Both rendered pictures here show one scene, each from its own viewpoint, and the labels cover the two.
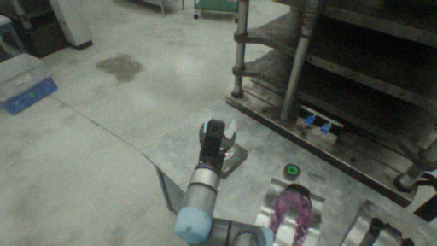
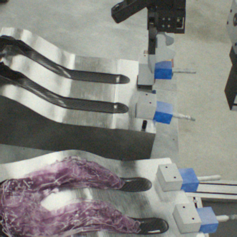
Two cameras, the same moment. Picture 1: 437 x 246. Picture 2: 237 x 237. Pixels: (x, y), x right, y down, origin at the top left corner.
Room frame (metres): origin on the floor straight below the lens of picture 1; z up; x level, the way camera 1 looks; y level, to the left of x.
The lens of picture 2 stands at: (1.06, 0.26, 1.74)
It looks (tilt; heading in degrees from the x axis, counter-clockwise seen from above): 39 degrees down; 223
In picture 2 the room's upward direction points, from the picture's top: 10 degrees clockwise
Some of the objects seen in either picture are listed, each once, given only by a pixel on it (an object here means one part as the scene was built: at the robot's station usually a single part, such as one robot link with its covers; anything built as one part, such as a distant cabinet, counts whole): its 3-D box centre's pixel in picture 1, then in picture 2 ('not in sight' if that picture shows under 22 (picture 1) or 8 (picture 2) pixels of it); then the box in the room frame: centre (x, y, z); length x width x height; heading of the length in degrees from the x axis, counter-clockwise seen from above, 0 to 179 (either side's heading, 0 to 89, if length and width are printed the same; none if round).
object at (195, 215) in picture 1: (196, 213); not in sight; (0.26, 0.05, 1.43); 0.11 x 0.08 x 0.09; 169
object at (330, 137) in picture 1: (335, 106); not in sight; (1.29, -0.81, 0.87); 0.50 x 0.27 x 0.17; 137
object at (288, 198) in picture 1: (292, 213); (67, 196); (0.51, -0.34, 0.90); 0.26 x 0.18 x 0.08; 154
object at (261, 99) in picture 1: (328, 109); not in sight; (1.38, -0.82, 0.76); 1.30 x 0.84 x 0.07; 47
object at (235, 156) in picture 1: (226, 157); not in sight; (0.87, -0.05, 0.84); 0.20 x 0.15 x 0.07; 137
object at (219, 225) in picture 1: (205, 231); not in sight; (0.26, 0.03, 1.34); 0.11 x 0.08 x 0.11; 79
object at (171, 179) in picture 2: not in sight; (190, 180); (0.25, -0.27, 0.86); 0.13 x 0.05 x 0.05; 154
